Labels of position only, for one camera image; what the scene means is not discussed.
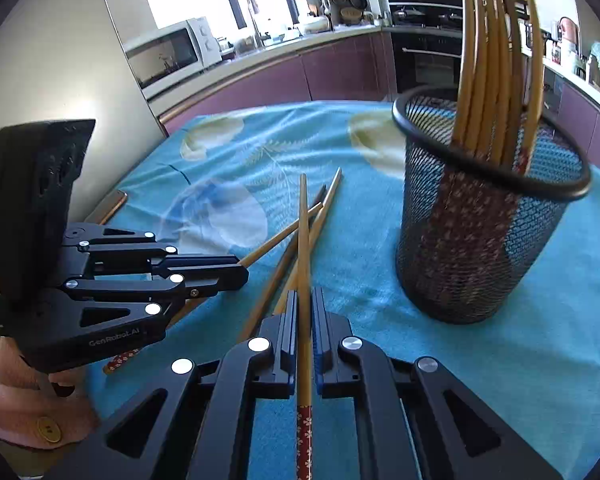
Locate steel kitchen faucet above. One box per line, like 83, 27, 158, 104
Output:
246, 0, 263, 48

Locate black integrated stove oven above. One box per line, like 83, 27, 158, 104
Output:
386, 0, 466, 96

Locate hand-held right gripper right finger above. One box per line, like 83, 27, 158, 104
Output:
311, 286, 563, 480

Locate white microwave oven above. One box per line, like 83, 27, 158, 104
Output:
125, 16, 222, 103

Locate white kitchen countertop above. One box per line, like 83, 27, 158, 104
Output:
145, 22, 600, 116

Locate red-handled wooden chopstick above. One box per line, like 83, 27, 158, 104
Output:
102, 202, 326, 376
272, 167, 343, 316
236, 185, 328, 346
295, 173, 314, 480

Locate grey refrigerator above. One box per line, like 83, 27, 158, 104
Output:
0, 0, 168, 231

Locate pink base cabinets with gap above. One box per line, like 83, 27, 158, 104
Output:
542, 67, 600, 181

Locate black mesh utensil holder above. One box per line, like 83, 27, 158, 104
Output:
391, 85, 592, 325

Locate blue floral tablecloth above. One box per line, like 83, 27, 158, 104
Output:
82, 100, 600, 480

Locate bunch of wooden chopsticks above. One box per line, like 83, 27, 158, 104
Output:
450, 0, 546, 176

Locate gold smartphone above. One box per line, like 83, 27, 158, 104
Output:
82, 189, 129, 226

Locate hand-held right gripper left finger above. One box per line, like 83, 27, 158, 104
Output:
45, 290, 299, 480

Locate pink base cabinets long run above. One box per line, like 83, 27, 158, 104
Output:
159, 30, 396, 136

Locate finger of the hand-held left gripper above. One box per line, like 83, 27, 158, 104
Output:
55, 265, 250, 332
62, 223, 241, 277

